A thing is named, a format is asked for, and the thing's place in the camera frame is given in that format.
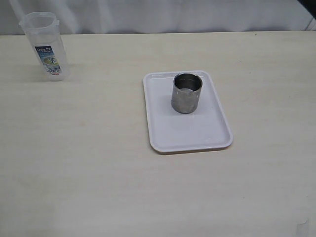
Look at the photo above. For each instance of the stainless steel cup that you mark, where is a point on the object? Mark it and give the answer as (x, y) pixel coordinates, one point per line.
(186, 92)

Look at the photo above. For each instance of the clear plastic water pitcher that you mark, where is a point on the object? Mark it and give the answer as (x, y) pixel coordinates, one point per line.
(43, 34)

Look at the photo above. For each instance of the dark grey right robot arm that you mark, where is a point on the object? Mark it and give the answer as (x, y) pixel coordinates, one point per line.
(310, 6)

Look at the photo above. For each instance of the white rectangular plastic tray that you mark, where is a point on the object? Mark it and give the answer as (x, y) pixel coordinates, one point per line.
(169, 131)

